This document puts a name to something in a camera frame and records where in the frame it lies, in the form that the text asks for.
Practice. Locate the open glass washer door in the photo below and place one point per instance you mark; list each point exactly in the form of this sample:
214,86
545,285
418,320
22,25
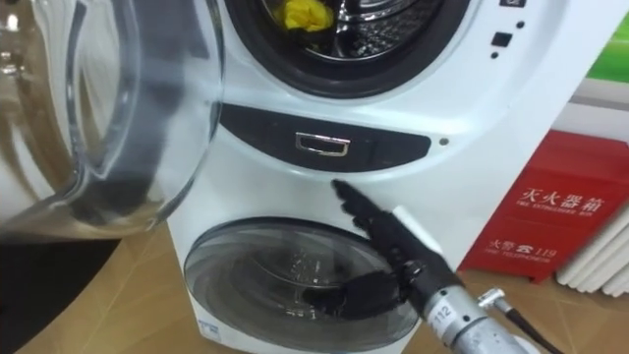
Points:
113,113

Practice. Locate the yellow cloth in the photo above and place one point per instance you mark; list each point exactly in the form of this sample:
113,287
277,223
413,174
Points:
304,15

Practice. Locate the white stacked washing machines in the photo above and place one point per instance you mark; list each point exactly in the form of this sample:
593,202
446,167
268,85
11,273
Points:
275,196

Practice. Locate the white radiator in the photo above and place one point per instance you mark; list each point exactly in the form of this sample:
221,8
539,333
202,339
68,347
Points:
597,260

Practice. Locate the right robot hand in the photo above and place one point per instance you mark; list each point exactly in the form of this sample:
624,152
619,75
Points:
393,246

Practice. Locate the red fire extinguisher box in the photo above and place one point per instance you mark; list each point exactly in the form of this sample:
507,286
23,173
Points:
545,206

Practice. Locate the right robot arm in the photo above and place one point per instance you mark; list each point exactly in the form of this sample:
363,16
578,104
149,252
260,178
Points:
467,324

